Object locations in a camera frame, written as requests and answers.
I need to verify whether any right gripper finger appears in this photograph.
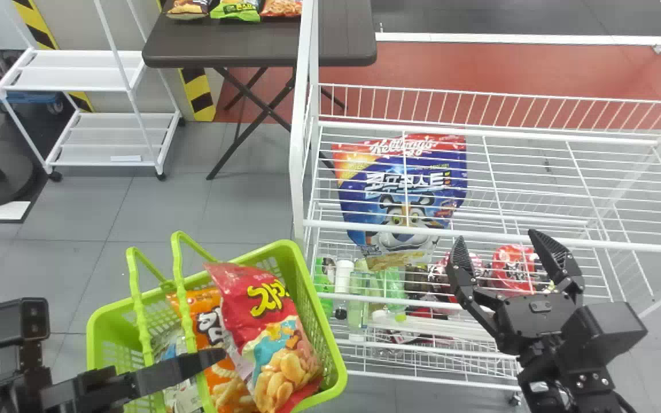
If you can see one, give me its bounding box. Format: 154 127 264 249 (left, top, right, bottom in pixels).
445 236 510 346
527 229 586 300

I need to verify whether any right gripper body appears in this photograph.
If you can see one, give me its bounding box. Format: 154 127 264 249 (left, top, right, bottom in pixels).
491 290 579 356

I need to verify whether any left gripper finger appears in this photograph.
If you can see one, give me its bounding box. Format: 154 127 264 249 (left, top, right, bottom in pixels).
129 348 228 398

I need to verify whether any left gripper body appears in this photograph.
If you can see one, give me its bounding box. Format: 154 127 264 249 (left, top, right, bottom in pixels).
39 367 137 413

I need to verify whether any green basket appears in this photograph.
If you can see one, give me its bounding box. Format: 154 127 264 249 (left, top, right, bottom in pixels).
85 231 349 413

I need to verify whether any red noodle cup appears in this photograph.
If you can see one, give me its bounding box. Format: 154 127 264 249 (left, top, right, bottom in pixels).
491 244 539 298
429 251 485 301

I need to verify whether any orange snack packet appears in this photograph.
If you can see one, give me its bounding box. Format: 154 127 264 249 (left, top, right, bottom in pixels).
166 287 258 413
260 0 303 18

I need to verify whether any red snack packet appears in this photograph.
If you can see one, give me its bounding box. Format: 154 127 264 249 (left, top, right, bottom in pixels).
204 262 325 413

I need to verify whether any blue cereal bag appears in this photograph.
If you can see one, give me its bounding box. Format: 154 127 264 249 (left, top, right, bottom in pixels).
331 134 469 271

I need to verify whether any white bottle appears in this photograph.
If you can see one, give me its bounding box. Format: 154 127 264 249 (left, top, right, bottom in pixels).
335 259 355 295

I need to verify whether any green bottle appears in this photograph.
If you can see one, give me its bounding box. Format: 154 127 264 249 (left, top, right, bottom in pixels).
314 256 336 318

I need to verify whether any dark side table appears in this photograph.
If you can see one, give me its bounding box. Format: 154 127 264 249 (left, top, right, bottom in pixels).
142 0 378 181

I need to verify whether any white shelf trolley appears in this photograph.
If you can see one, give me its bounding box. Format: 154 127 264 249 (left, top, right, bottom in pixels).
0 0 186 182

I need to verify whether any green snack packet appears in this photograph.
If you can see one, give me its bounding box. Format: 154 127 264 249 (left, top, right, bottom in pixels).
209 0 262 23

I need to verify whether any brown snack packet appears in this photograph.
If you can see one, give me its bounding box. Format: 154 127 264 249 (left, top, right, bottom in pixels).
165 0 212 21

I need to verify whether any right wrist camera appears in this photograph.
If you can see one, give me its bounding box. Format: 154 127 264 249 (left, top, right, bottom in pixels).
559 302 649 384

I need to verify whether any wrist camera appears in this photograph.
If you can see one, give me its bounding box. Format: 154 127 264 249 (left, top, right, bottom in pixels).
559 302 649 384
0 297 52 386

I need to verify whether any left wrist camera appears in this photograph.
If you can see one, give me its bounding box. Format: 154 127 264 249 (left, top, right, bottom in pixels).
0 297 52 386

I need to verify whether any white wire rack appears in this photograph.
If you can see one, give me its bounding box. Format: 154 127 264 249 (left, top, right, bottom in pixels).
289 0 661 406

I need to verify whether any yellow black striped post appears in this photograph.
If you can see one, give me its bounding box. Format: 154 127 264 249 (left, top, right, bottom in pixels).
178 67 217 123
11 0 94 114

